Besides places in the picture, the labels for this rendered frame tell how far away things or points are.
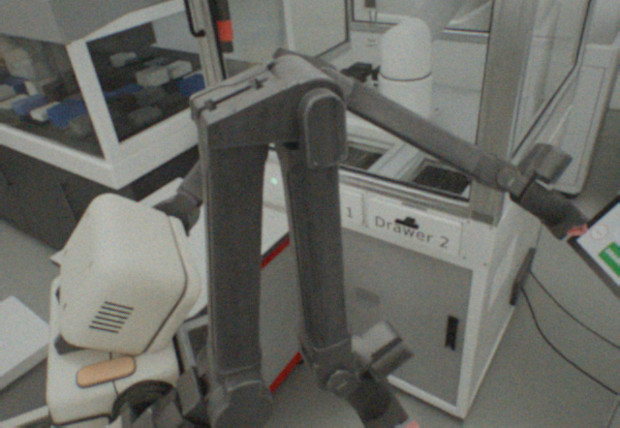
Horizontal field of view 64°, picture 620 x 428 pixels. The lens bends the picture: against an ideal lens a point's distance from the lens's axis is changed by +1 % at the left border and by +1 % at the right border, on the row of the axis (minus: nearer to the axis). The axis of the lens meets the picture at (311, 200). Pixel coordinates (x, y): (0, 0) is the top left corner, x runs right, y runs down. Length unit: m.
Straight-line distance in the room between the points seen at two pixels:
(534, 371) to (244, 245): 1.94
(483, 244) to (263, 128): 1.10
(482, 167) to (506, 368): 1.45
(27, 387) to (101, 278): 1.02
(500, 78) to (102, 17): 1.31
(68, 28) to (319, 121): 1.49
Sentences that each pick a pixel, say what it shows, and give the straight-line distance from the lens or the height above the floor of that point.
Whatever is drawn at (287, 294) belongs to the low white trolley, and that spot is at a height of 0.47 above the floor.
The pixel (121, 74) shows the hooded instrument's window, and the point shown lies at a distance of 2.01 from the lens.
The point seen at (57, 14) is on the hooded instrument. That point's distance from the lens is 1.84.
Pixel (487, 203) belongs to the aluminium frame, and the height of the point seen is 1.01.
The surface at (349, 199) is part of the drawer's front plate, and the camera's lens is 1.56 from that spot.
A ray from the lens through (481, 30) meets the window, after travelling 1.23.
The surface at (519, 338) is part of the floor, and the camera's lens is 2.44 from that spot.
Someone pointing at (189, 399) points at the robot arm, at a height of 1.25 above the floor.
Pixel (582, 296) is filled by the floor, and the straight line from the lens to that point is 2.71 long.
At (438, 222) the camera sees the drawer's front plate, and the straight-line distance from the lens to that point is 1.45.
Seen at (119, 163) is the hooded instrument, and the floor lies 0.90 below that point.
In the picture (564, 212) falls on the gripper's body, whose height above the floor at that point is 1.18.
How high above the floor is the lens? 1.77
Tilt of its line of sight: 34 degrees down
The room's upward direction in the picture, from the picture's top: 5 degrees counter-clockwise
